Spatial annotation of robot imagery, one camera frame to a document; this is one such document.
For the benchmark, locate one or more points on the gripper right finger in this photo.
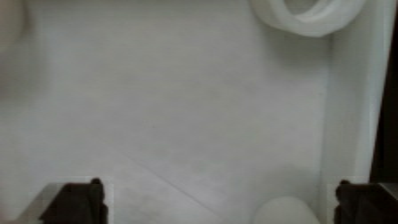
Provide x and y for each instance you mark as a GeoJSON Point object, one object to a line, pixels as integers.
{"type": "Point", "coordinates": [366, 205]}

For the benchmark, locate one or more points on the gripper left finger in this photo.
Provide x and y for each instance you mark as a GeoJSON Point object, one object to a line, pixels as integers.
{"type": "Point", "coordinates": [77, 206]}

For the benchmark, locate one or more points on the white square tabletop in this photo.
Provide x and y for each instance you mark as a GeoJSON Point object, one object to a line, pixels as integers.
{"type": "Point", "coordinates": [212, 113]}

